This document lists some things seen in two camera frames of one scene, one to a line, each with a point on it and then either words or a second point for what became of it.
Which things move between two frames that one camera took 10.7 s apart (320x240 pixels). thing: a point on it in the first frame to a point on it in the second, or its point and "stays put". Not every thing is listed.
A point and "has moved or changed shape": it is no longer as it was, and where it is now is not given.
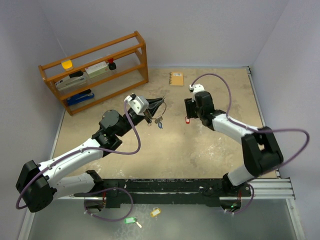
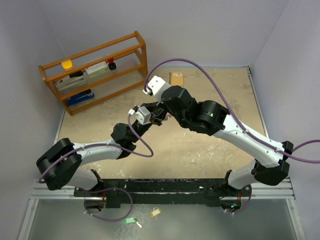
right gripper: (190, 103) to (166, 108)
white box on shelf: (96, 69) stays put
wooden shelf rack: (84, 79) stays put
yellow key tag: (155, 212) stays put
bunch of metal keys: (158, 119) has moved or changed shape
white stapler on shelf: (74, 79) stays put
